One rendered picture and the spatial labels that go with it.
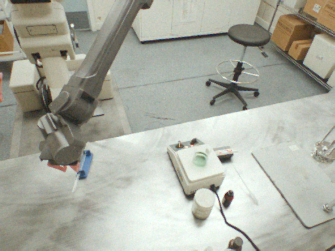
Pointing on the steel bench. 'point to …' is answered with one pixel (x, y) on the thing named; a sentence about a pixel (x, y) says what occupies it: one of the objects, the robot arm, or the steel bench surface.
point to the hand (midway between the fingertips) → (70, 168)
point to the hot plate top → (212, 168)
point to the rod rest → (86, 165)
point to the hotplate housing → (190, 187)
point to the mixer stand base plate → (298, 181)
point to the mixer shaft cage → (324, 150)
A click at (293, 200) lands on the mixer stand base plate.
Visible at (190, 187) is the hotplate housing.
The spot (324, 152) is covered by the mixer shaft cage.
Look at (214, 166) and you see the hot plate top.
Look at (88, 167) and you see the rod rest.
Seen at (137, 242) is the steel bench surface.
